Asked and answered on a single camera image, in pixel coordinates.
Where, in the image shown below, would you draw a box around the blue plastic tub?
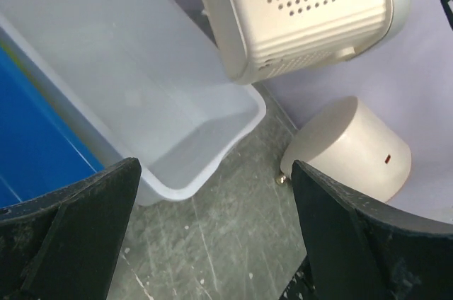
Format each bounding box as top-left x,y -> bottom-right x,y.
1,50 -> 104,207

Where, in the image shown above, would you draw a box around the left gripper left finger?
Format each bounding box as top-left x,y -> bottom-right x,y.
1,158 -> 142,299

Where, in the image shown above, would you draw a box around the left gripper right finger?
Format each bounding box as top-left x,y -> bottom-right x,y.
289,161 -> 452,299

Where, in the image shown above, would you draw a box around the beige perforated basket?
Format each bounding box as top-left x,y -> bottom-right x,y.
202,0 -> 411,84

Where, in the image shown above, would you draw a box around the white plastic tub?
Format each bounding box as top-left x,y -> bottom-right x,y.
1,0 -> 266,206

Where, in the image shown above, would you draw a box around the beige round stool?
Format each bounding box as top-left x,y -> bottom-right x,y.
280,96 -> 412,202

